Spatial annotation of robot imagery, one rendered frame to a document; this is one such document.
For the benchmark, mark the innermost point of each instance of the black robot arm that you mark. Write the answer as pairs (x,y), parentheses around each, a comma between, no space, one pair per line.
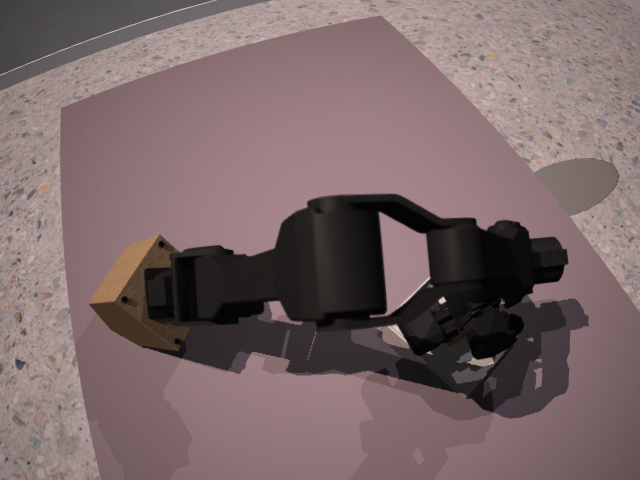
(328,266)

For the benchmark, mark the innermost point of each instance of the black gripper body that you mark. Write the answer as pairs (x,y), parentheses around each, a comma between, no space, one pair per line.
(424,334)

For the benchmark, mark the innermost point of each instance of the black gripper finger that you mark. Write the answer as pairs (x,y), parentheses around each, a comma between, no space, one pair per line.
(451,336)

